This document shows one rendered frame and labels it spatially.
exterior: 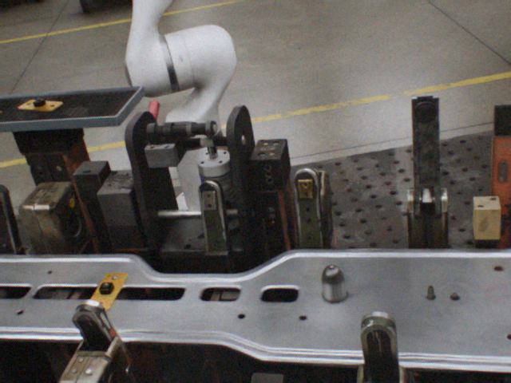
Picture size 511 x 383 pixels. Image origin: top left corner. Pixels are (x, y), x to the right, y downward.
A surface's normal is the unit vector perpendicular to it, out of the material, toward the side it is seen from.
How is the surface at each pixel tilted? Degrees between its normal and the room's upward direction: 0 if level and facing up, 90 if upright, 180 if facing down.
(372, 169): 0
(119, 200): 90
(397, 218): 0
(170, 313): 0
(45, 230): 90
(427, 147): 81
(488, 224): 90
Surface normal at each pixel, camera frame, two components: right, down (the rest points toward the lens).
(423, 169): -0.22, 0.39
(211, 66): 0.25, 0.46
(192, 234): -0.15, -0.85
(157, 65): 0.19, 0.17
